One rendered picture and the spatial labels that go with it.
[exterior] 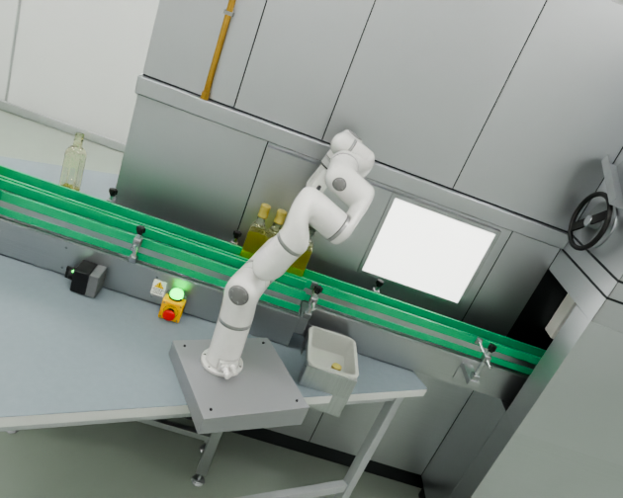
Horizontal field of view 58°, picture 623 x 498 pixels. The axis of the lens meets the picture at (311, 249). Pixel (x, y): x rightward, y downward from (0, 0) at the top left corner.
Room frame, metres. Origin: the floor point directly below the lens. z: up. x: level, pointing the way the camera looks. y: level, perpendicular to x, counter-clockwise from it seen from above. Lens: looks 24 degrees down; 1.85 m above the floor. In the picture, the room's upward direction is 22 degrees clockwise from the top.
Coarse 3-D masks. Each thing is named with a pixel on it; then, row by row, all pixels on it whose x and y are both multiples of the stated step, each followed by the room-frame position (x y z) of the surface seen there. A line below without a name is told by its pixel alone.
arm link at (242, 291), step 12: (240, 276) 1.34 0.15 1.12; (252, 276) 1.36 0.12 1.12; (228, 288) 1.32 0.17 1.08; (240, 288) 1.31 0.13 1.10; (252, 288) 1.32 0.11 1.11; (264, 288) 1.38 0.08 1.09; (228, 300) 1.32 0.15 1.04; (240, 300) 1.31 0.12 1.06; (252, 300) 1.32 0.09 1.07; (228, 312) 1.32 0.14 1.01; (240, 312) 1.32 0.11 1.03; (252, 312) 1.34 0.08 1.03; (228, 324) 1.32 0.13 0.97; (240, 324) 1.32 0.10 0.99
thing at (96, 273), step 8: (80, 264) 1.53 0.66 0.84; (88, 264) 1.54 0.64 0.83; (96, 264) 1.56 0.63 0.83; (80, 272) 1.49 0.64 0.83; (88, 272) 1.50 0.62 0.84; (96, 272) 1.52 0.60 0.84; (104, 272) 1.54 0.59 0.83; (72, 280) 1.48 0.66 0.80; (80, 280) 1.49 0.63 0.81; (88, 280) 1.49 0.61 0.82; (96, 280) 1.49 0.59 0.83; (104, 280) 1.57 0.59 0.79; (72, 288) 1.49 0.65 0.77; (80, 288) 1.49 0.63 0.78; (88, 288) 1.49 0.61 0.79; (96, 288) 1.50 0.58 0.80
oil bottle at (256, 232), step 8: (256, 224) 1.77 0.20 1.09; (264, 224) 1.79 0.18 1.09; (248, 232) 1.76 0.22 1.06; (256, 232) 1.76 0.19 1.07; (264, 232) 1.77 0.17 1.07; (248, 240) 1.75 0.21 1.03; (256, 240) 1.76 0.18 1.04; (248, 248) 1.76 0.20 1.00; (256, 248) 1.76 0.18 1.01; (248, 256) 1.76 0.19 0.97
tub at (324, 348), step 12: (312, 336) 1.70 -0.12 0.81; (324, 336) 1.71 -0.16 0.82; (336, 336) 1.71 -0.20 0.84; (312, 348) 1.69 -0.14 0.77; (324, 348) 1.70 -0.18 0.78; (336, 348) 1.71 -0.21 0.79; (348, 348) 1.71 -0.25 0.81; (312, 360) 1.62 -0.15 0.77; (324, 360) 1.65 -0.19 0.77; (336, 360) 1.67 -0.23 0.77; (348, 360) 1.66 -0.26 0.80; (336, 372) 1.50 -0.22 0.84; (348, 372) 1.60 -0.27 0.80
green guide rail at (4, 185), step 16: (16, 192) 1.62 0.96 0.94; (32, 192) 1.62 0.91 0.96; (64, 208) 1.64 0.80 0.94; (80, 208) 1.65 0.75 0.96; (112, 224) 1.66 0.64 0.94; (128, 224) 1.67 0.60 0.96; (160, 240) 1.68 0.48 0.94; (176, 240) 1.69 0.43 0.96; (208, 256) 1.71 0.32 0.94; (224, 256) 1.71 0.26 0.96; (304, 288) 1.75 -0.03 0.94
